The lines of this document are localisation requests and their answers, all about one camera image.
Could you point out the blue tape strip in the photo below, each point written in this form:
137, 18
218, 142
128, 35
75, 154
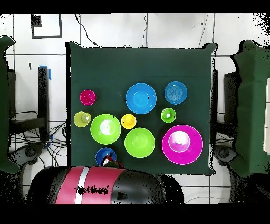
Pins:
49, 74

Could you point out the translucent yellow cup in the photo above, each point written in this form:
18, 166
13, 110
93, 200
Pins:
78, 119

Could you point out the green cloth-covered side table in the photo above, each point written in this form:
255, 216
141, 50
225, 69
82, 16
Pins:
251, 105
4, 105

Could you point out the black pedestal leg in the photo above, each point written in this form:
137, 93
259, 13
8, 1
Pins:
224, 152
29, 152

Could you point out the small dark blue bowl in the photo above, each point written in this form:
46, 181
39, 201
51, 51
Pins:
101, 155

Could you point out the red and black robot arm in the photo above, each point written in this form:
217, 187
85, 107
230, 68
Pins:
97, 179

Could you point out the green cup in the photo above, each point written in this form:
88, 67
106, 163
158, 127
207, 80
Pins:
164, 116

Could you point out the green bowl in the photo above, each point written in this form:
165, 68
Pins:
97, 135
139, 148

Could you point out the orange cup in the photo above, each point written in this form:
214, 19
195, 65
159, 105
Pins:
128, 121

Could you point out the dark green tablecloth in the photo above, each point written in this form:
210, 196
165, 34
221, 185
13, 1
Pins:
139, 65

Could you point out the red cup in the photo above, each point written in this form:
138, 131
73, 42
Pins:
87, 97

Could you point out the large pink bowl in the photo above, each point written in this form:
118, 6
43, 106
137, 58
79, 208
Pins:
189, 152

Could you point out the translucent light blue bowl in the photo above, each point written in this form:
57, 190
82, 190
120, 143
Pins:
175, 99

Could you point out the black stand frame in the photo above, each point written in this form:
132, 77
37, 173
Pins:
231, 95
43, 95

